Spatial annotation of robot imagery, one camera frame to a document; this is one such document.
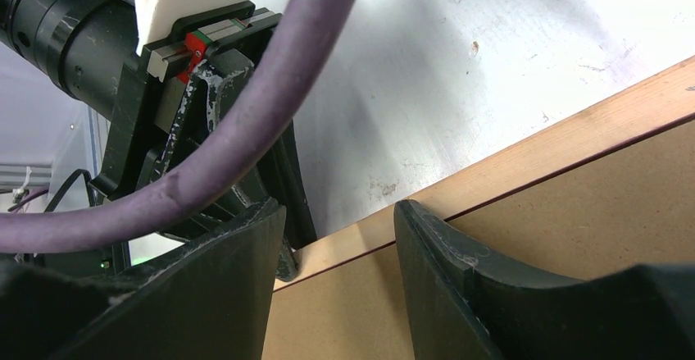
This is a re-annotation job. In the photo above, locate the brown frame backing board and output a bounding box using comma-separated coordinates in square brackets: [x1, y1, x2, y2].
[262, 122, 694, 359]

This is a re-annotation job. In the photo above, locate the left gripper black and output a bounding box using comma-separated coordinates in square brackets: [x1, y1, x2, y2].
[92, 1, 316, 282]

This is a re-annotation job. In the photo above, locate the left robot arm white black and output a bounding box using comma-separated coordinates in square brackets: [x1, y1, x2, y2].
[1, 0, 281, 210]

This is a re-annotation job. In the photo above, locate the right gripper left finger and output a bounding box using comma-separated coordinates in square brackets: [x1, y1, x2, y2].
[1, 199, 286, 359]

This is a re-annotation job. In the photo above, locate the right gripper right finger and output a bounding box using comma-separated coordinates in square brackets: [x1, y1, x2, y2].
[393, 200, 694, 359]

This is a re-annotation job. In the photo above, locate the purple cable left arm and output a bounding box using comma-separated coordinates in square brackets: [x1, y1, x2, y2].
[0, 0, 370, 254]

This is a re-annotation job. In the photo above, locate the light wooden picture frame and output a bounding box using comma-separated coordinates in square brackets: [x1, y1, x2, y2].
[290, 57, 694, 285]

